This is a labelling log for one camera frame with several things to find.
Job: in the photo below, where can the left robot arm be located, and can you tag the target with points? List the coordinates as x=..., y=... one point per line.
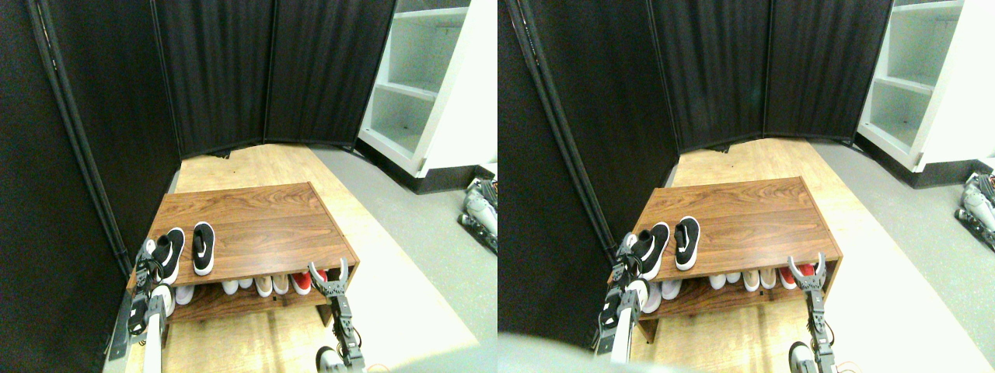
x=622, y=342
x=151, y=346

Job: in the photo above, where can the black curtain stand pole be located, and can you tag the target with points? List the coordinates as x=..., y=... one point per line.
x=546, y=85
x=65, y=85

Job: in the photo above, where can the beige shoe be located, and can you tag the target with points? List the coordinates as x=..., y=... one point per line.
x=281, y=284
x=751, y=281
x=263, y=287
x=767, y=279

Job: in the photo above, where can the red shoe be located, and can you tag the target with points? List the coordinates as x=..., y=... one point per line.
x=322, y=273
x=300, y=286
x=808, y=269
x=786, y=281

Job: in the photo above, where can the black shoe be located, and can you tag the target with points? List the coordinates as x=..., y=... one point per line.
x=687, y=239
x=169, y=249
x=651, y=245
x=204, y=245

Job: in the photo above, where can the white shelf unit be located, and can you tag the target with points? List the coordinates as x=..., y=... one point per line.
x=466, y=116
x=964, y=116

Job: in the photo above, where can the brown shoe rack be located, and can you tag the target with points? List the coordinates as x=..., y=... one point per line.
x=256, y=225
x=746, y=221

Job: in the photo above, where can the grey curtain stand foot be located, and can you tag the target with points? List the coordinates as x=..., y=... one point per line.
x=117, y=338

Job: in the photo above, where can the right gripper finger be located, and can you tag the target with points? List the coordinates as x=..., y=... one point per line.
x=316, y=278
x=345, y=274
x=794, y=272
x=823, y=269

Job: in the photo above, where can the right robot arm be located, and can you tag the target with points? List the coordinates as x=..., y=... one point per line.
x=351, y=346
x=824, y=342

